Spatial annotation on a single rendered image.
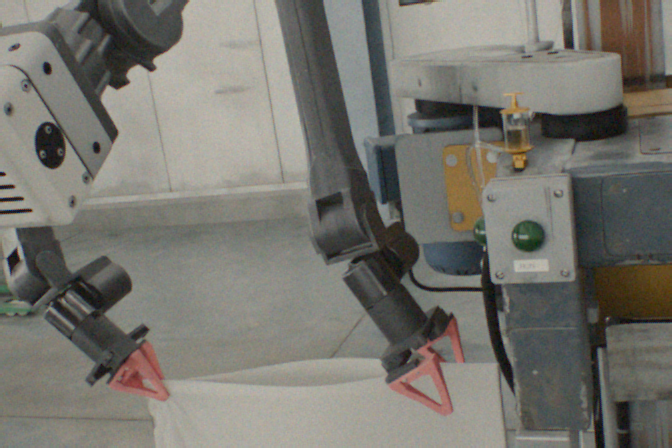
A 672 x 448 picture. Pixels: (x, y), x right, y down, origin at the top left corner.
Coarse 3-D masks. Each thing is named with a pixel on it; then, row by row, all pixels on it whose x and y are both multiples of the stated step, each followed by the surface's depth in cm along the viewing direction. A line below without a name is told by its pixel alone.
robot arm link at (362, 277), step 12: (384, 252) 107; (348, 264) 103; (360, 264) 102; (372, 264) 102; (384, 264) 103; (396, 264) 107; (348, 276) 103; (360, 276) 102; (372, 276) 102; (384, 276) 102; (396, 276) 104; (348, 288) 104; (360, 288) 102; (372, 288) 102; (384, 288) 102; (360, 300) 103; (372, 300) 102
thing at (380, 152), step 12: (372, 144) 125; (384, 144) 125; (372, 156) 126; (384, 156) 125; (372, 168) 129; (384, 168) 125; (396, 168) 125; (372, 180) 131; (384, 180) 125; (396, 180) 126; (384, 192) 126; (396, 192) 126; (384, 204) 126; (396, 204) 131
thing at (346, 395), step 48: (144, 384) 118; (192, 384) 115; (240, 384) 117; (288, 384) 117; (336, 384) 108; (384, 384) 108; (432, 384) 109; (480, 384) 108; (192, 432) 118; (240, 432) 114; (288, 432) 111; (336, 432) 109; (384, 432) 110; (432, 432) 110; (480, 432) 110
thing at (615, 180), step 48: (576, 144) 87; (624, 144) 83; (576, 192) 79; (624, 192) 77; (624, 240) 78; (528, 288) 82; (576, 288) 80; (528, 336) 83; (576, 336) 82; (528, 384) 85; (576, 384) 83
